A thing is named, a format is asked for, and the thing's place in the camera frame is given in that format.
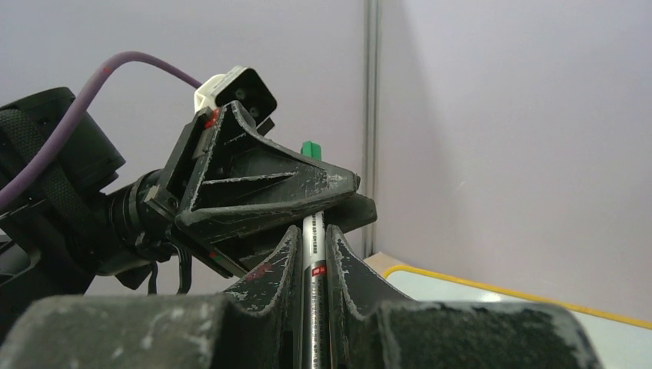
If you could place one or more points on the white marker pen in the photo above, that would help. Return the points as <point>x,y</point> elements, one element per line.
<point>315,336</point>

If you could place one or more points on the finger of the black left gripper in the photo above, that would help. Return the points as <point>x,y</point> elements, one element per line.
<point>244,183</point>

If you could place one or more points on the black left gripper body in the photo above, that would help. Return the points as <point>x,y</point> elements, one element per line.
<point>162,192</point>

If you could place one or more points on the left metal corner post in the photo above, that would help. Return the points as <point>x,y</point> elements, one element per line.
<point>372,18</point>

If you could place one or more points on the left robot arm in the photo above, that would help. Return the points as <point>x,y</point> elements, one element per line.
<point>64,231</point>

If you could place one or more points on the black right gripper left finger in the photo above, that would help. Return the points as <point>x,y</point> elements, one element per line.
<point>252,324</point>

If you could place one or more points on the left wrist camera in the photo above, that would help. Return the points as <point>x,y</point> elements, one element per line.
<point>241,84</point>

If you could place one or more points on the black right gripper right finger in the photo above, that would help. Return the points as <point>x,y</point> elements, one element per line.
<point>374,325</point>

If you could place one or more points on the yellow-framed whiteboard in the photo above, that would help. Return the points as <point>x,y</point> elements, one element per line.
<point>467,324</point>

